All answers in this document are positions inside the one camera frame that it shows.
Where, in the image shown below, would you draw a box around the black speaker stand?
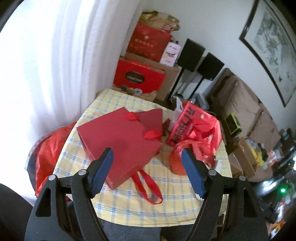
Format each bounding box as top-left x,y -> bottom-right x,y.
190,76 -> 205,100
168,67 -> 186,100

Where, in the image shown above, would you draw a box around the black speaker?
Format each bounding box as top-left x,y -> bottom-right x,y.
178,38 -> 206,72
196,52 -> 225,81

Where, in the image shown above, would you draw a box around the dark wooden side table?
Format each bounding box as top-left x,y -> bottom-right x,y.
217,120 -> 241,154

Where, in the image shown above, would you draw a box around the framed ink painting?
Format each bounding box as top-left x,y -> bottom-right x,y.
239,0 -> 296,108

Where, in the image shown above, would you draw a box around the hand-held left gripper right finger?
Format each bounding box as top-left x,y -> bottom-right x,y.
181,148 -> 270,241

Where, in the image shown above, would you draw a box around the white curtain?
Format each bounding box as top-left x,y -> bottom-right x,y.
0,0 -> 139,200

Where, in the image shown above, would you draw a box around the white pink tissue pack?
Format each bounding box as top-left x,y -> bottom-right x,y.
160,42 -> 182,66

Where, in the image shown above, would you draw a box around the brown cardboard carton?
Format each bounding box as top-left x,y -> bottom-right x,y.
119,53 -> 184,101

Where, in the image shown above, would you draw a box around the red raffia ribbon ball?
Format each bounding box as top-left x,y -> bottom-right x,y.
168,140 -> 202,177

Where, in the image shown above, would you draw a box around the green black portable device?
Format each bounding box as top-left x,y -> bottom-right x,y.
225,113 -> 243,136

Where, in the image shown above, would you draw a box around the white printed carton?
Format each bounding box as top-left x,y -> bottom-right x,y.
174,96 -> 186,121

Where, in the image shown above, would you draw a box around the large red ribbon-handled gift bag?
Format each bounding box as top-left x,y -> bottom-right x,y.
76,107 -> 164,205

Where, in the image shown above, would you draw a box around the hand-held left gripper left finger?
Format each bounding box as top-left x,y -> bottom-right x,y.
25,147 -> 114,241

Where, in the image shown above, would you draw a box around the gold paper bag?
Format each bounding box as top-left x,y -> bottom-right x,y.
141,11 -> 181,32

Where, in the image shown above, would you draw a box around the brown sofa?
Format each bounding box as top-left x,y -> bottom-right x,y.
208,68 -> 282,149

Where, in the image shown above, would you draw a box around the shallow cardboard tray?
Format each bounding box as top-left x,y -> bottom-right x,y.
228,137 -> 260,179

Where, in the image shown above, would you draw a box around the beige sofa cushion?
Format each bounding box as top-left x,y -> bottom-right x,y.
225,80 -> 263,124
251,109 -> 281,142

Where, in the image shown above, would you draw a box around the red plastic bag black lettering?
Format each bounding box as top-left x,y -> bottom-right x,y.
166,101 -> 223,168

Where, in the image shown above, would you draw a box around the plain red plastic bag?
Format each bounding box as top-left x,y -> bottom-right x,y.
35,122 -> 78,198

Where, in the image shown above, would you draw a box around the yellow cloth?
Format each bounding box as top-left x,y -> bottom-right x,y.
252,148 -> 267,168

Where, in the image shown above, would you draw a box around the person's grey trousers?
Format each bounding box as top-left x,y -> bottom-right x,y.
99,219 -> 200,241

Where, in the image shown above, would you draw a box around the yellow plaid tablecloth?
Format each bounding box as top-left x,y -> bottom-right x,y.
53,88 -> 233,227

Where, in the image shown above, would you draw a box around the person's black garment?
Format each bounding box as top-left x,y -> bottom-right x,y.
0,183 -> 38,241

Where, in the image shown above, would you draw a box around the red gold printed gift box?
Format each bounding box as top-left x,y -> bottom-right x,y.
126,23 -> 173,62

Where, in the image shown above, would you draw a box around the pile of assorted household clutter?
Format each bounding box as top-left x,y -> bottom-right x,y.
266,130 -> 296,176

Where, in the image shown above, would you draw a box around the red box black oval label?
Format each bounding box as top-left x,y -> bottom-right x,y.
113,59 -> 166,97

